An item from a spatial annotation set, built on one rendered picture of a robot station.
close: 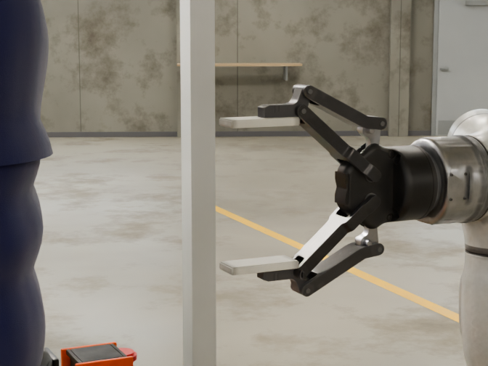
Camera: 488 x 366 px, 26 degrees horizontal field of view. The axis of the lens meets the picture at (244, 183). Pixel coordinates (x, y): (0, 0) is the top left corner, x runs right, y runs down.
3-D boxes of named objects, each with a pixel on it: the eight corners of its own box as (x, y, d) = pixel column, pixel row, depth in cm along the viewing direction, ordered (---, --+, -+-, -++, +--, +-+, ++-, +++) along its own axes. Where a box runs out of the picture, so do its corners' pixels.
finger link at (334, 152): (375, 186, 102) (383, 174, 102) (298, 112, 97) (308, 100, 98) (354, 181, 106) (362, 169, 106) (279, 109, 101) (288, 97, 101)
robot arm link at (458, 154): (491, 229, 106) (442, 234, 103) (438, 214, 114) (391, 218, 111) (495, 139, 104) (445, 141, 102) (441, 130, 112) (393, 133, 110)
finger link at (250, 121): (300, 125, 98) (301, 117, 98) (232, 128, 95) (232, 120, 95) (285, 123, 101) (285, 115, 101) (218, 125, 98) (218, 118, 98)
